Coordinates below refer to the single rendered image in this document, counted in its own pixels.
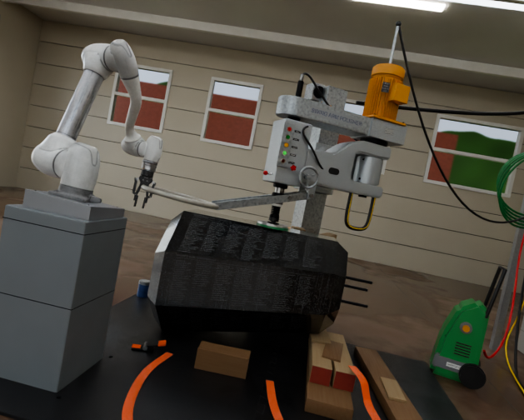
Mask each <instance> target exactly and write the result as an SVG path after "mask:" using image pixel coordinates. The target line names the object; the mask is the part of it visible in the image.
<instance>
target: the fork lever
mask: <svg viewBox="0 0 524 420"><path fill-rule="evenodd" d="M284 194H285V195H278V196H272V195H271V194H268V195H260V196H252V197H238V198H229V199H222V200H214V201H212V203H215V204H216V205H218V206H219V208H218V209H217V210H223V209H230V208H244V207H251V206H258V205H265V204H273V203H286V202H293V201H301V200H307V191H298V192H285V193H284Z"/></svg>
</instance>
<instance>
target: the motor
mask: <svg viewBox="0 0 524 420"><path fill-rule="evenodd" d="M405 72H406V71H405V69H404V68H403V67H401V66H399V65H396V64H392V63H379V64H377V65H376V66H374V67H373V68H372V75H371V79H370V81H369V84H368V89H367V96H366V101H365V105H364V108H363V113H362V116H365V117H368V118H378V119H381V120H384V121H387V122H390V123H395V124H398V125H401V126H403V127H404V126H406V124H405V123H404V122H398V121H396V119H397V111H398V107H399V105H403V104H407V101H408V97H409V92H410V89H411V88H410V87H408V86H406V85H403V80H404V77H405Z"/></svg>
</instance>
